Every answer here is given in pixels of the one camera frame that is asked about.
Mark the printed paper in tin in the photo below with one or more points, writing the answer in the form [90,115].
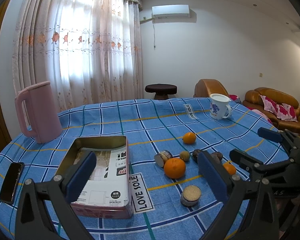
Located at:
[108,183]

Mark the dark passion fruit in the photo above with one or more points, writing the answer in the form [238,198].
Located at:
[195,154]
[217,157]

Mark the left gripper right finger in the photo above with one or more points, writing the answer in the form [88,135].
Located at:
[260,220]

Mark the brown leather sofa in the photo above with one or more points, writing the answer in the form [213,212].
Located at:
[253,101]

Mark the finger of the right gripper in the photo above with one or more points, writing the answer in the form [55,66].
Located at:
[275,134]
[257,168]

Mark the pink electric kettle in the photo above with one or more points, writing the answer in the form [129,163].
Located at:
[37,113]

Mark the pink metal tin box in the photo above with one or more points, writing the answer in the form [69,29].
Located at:
[104,143]

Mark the white air conditioner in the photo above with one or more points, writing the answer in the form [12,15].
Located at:
[171,11]

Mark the floral sheer curtain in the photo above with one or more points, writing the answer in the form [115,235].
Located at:
[89,50]

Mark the brown leather armchair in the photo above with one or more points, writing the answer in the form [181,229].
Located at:
[205,87]

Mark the small orange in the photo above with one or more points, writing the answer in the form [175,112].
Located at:
[189,138]
[231,169]

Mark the large orange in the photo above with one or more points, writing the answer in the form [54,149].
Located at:
[175,168]

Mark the dark round stool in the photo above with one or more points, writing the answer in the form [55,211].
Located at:
[161,91]

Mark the blue plaid tablecloth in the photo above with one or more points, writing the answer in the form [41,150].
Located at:
[150,126]

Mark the small green-yellow fruit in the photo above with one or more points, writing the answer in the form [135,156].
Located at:
[185,156]

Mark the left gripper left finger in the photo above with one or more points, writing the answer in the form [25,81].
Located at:
[33,220]

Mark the white printed mug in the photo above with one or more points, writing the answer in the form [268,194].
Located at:
[219,106]

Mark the black smartphone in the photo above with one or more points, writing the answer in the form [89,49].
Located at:
[10,183]

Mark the pink floral cushion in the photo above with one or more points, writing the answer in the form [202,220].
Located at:
[284,112]

